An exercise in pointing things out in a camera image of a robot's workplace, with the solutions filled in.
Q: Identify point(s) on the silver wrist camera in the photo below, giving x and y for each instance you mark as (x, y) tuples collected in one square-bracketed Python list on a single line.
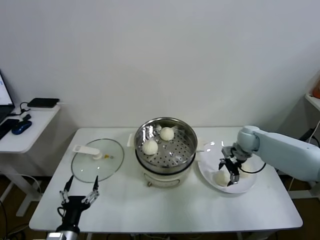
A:
[(227, 152), (53, 236)]

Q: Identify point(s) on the white laptop desk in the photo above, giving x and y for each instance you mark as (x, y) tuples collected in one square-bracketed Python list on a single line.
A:
[(32, 135)]

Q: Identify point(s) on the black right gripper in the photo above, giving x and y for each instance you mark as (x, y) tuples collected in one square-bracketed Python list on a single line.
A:
[(235, 165)]

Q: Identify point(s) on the orange object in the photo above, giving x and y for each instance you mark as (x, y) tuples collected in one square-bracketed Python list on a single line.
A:
[(317, 91)]

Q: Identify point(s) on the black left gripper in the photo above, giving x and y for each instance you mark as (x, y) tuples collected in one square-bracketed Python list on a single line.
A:
[(75, 205)]

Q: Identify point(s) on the small black adapter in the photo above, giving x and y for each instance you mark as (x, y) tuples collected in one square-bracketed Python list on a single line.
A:
[(26, 117)]

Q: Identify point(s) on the glass pot lid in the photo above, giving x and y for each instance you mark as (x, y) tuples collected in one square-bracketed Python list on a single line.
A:
[(85, 165)]

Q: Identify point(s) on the white shelf board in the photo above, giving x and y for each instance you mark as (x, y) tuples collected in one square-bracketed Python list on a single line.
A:
[(313, 101)]

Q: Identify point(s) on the white desk foot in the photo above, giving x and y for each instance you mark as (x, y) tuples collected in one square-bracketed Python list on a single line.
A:
[(300, 195)]

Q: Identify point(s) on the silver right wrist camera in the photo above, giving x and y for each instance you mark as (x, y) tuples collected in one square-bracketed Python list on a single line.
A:
[(227, 152)]

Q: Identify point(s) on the white steamed baozi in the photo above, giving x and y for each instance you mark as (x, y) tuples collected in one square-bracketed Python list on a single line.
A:
[(167, 133), (150, 147), (221, 178), (247, 166)]

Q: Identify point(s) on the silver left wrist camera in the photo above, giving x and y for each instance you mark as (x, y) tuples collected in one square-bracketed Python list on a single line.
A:
[(53, 236)]

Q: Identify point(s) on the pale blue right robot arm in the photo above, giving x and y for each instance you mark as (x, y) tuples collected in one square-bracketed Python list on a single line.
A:
[(280, 145)]

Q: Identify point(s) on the black smartphone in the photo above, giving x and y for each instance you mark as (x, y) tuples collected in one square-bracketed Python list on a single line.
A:
[(7, 126)]

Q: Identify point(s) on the blue computer mouse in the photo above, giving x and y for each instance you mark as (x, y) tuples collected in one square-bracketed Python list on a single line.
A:
[(21, 127)]

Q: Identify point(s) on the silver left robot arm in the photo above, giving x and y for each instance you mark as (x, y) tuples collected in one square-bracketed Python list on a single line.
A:
[(71, 235)]

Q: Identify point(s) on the stainless steel steamer basket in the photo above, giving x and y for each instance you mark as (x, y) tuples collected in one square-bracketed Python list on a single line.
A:
[(175, 157)]

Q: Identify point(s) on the black flat hard drive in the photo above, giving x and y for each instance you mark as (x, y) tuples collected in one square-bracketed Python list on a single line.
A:
[(42, 103)]

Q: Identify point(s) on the white electric cooker pot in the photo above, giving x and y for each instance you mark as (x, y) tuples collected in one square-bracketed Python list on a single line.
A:
[(162, 181)]

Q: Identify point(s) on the black laptop lit screen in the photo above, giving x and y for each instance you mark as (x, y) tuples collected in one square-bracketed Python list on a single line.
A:
[(3, 95)]

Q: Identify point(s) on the white round plate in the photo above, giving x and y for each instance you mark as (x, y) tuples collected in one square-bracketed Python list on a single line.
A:
[(207, 160)]

